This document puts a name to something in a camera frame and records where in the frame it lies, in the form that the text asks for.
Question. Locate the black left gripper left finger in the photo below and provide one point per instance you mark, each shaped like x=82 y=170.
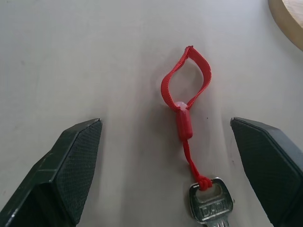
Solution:
x=59 y=175

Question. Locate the silver key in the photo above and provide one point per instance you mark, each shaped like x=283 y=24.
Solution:
x=210 y=208

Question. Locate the round wooden stand base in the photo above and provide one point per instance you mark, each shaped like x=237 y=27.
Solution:
x=287 y=19

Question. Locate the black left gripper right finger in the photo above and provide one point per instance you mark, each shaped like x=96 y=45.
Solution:
x=272 y=170

